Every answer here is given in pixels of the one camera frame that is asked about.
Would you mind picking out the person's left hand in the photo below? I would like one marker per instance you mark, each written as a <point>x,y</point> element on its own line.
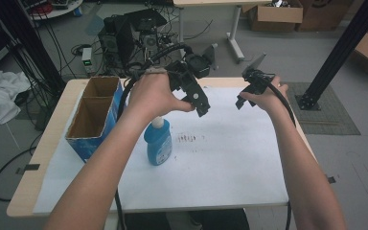
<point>155,96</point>

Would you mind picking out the wooden table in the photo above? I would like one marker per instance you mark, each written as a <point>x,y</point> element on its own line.
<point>41,166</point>

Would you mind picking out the blue cardboard box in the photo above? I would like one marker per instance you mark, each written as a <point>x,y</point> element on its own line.
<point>92,115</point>

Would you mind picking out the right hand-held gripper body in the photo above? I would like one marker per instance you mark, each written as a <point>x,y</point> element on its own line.
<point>256,76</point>

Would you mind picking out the round white table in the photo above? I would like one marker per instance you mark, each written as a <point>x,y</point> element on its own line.
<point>56,9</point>

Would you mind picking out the white desk with metal leg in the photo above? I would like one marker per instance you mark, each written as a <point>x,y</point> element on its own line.
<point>234,32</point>

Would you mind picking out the white paper sheet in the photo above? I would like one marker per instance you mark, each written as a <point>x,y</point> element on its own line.
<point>223,153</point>

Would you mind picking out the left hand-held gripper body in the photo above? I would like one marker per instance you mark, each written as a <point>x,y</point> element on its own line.
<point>194,65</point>

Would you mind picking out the small white power supply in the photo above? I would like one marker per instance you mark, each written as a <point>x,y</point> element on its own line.
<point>87,60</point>

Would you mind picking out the blue bottle with white cap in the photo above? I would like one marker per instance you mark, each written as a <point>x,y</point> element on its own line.
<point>158,143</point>

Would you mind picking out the grey floor mat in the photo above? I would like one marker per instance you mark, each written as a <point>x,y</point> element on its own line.
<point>332,121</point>

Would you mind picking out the person's right hand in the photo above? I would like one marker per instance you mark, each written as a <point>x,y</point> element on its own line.
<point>268,97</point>

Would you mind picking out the black computer tower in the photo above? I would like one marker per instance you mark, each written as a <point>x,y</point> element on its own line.
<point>131,35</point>

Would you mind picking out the black metal post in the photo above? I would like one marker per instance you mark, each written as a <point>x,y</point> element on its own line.
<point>341,48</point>

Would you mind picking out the open brown cardboard box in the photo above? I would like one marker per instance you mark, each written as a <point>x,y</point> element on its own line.
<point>276,16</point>

